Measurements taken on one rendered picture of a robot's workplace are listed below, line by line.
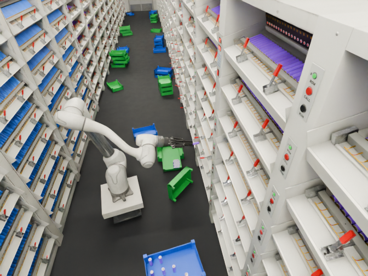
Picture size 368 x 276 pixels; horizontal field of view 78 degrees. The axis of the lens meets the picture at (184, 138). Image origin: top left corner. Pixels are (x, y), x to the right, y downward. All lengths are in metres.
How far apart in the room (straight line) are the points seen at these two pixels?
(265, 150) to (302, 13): 0.43
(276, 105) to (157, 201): 1.78
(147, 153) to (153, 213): 0.77
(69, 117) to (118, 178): 0.60
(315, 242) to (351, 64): 0.40
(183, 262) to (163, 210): 0.85
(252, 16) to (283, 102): 0.54
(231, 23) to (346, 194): 0.84
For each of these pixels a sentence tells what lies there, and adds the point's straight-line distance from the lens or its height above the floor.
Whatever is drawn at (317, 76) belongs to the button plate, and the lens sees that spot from 0.54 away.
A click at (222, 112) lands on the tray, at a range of 1.31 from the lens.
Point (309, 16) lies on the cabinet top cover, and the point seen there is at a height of 1.75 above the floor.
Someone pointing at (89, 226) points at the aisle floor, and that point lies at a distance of 2.34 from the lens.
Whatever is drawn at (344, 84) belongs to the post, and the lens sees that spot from 0.53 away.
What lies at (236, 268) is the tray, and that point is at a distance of 1.64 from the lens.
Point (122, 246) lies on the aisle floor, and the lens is 2.14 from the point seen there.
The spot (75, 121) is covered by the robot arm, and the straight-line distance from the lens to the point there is 1.68.
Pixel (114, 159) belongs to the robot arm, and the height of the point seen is 0.52.
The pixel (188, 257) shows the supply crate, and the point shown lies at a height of 0.48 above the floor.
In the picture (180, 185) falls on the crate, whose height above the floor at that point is 0.00.
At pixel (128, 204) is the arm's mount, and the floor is 0.26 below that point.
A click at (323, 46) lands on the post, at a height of 1.71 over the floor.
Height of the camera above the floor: 1.86
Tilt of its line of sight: 39 degrees down
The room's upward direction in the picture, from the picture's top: 3 degrees counter-clockwise
